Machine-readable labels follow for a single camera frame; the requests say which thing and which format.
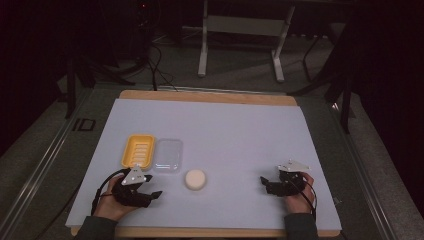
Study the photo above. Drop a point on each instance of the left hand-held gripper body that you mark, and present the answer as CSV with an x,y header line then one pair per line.
x,y
131,196

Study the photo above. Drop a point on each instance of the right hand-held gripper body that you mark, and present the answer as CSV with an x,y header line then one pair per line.
x,y
289,181

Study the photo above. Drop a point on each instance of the yellow soap dish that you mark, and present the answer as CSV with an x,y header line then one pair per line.
x,y
138,151

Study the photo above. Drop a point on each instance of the clear plastic lid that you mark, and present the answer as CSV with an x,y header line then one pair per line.
x,y
168,156

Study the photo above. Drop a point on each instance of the person's right hand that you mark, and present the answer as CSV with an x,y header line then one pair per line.
x,y
300,203

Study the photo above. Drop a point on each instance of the person's left hand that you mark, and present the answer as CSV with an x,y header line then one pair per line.
x,y
108,205

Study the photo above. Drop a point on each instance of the white table mat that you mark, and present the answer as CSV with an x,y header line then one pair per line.
x,y
233,143

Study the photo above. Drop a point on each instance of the black stand with legs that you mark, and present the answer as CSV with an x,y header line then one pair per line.
x,y
345,100

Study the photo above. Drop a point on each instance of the wooden table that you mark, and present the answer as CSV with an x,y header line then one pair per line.
x,y
206,97

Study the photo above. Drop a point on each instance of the black tripod stand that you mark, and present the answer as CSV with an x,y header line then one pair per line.
x,y
70,86

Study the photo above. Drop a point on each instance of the metal floor rail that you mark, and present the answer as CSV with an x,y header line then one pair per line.
x,y
36,173
363,173

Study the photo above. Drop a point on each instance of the white metal stand frame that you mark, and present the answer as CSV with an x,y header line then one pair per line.
x,y
245,26

